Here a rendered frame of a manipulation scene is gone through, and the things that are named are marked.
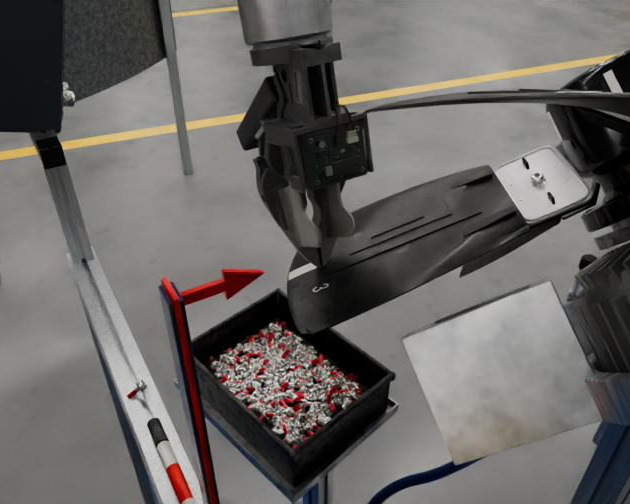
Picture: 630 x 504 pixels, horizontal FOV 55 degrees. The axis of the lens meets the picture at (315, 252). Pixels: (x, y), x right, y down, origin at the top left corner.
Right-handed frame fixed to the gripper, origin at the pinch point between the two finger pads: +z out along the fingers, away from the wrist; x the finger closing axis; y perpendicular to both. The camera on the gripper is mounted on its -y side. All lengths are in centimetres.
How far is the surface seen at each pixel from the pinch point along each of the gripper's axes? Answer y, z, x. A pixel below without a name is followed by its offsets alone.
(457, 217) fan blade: 8.5, -2.4, 11.2
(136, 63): -197, -11, 29
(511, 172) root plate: 8.2, -4.8, 18.4
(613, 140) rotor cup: 17.1, -8.3, 21.2
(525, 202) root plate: 11.9, -3.1, 16.4
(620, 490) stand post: 16.1, 34.2, 26.1
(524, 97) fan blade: 30.9, -17.7, -3.1
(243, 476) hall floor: -75, 88, 4
